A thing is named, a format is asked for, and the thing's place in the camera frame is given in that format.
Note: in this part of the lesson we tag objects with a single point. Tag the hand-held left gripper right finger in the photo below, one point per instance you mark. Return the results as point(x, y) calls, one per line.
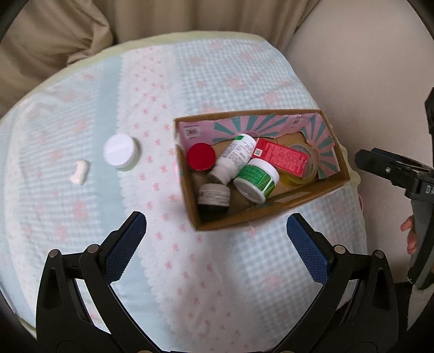
point(310, 253)

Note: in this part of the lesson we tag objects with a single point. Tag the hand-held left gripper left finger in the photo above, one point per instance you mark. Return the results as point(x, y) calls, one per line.
point(123, 253)

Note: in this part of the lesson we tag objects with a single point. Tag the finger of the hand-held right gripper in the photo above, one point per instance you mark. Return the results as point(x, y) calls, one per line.
point(430, 115)
point(379, 166)

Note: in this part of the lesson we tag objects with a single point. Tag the clear tape roll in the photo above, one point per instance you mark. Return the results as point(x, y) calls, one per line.
point(312, 166)

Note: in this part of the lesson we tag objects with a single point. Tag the green label white jar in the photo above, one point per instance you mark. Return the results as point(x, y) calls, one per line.
point(256, 180)

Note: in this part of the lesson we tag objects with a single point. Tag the red carton box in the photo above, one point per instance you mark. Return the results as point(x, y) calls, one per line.
point(284, 158)

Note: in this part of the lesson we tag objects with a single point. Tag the patterned cardboard box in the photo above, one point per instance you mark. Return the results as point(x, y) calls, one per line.
point(217, 219)

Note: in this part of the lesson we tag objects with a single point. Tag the plain white jar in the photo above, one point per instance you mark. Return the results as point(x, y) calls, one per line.
point(118, 151)

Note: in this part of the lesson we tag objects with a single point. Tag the small black jar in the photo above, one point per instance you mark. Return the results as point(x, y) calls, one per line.
point(213, 200)

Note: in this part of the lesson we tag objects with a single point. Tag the white pill bottle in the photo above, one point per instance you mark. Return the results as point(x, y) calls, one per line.
point(234, 158)

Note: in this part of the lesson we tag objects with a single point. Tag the red lid jar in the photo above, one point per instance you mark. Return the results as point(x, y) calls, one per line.
point(201, 156)

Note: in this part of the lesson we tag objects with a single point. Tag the person's right hand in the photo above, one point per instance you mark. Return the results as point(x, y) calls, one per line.
point(410, 234)

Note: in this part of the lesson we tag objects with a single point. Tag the pale blue checked blanket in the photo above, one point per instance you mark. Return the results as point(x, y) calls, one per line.
point(169, 271)

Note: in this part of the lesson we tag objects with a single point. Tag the small white plastic piece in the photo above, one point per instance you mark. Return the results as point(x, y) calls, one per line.
point(79, 172)

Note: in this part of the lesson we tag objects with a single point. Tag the beige curtain panel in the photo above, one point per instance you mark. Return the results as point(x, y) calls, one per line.
point(51, 40)
point(220, 17)

